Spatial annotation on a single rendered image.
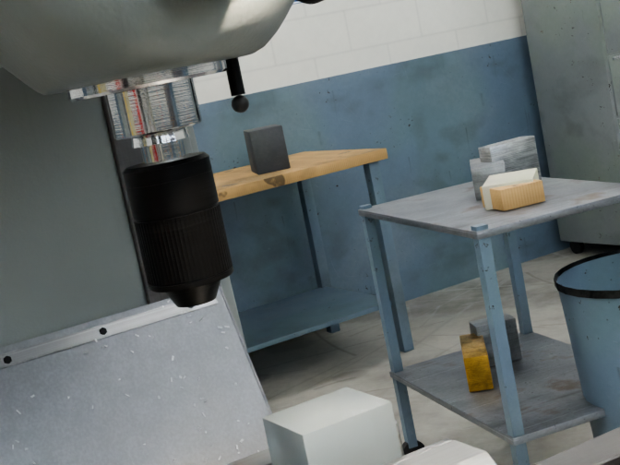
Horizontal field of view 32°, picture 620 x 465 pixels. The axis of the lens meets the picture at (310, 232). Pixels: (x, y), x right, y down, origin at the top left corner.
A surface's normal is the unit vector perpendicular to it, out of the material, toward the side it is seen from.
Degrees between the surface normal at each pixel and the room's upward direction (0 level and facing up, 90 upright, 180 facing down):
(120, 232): 90
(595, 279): 86
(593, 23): 90
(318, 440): 90
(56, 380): 63
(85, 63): 136
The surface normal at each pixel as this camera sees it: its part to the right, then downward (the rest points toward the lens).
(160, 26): 0.43, 0.47
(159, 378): 0.33, -0.40
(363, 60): 0.47, 0.04
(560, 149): -0.86, 0.25
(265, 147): 0.18, 0.12
